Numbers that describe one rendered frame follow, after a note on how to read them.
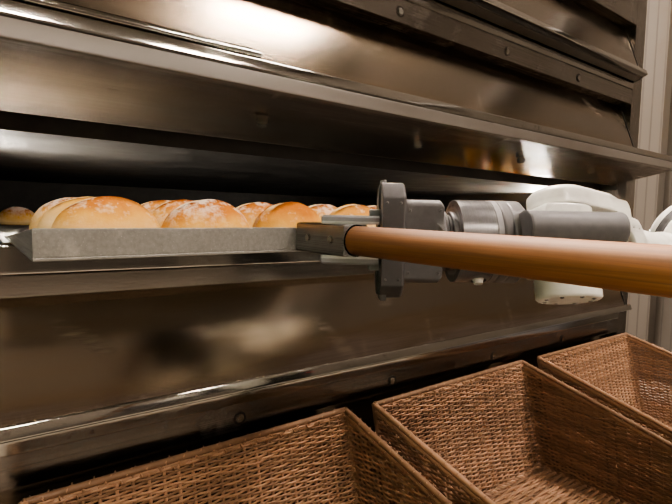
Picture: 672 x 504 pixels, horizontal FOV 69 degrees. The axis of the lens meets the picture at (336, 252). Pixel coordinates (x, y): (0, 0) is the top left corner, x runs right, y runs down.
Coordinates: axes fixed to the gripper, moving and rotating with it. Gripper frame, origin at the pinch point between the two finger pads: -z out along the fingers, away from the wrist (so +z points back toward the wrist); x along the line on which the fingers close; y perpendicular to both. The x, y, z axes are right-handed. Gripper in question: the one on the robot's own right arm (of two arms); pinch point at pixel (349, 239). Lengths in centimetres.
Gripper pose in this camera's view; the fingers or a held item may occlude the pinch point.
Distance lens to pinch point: 52.2
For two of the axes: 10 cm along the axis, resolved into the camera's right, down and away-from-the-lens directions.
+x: 0.2, -10.0, -0.9
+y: 0.4, 0.9, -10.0
